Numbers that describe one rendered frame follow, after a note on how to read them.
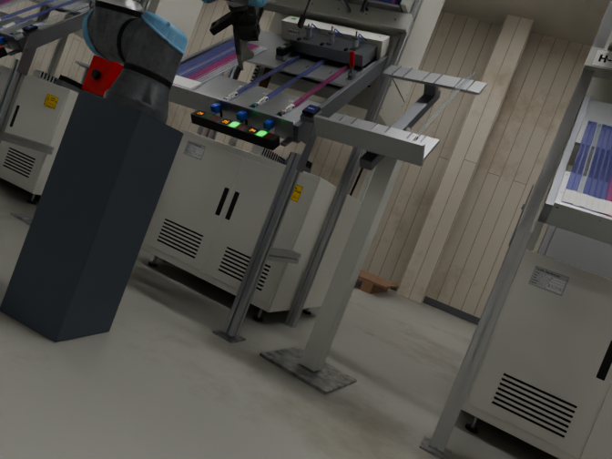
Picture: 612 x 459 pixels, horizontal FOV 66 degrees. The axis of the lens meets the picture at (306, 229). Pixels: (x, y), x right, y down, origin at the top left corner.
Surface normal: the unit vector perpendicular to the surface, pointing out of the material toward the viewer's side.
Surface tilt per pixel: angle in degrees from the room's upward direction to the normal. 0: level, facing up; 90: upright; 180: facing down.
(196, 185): 90
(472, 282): 90
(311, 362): 90
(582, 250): 90
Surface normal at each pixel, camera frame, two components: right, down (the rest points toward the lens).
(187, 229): -0.37, -0.11
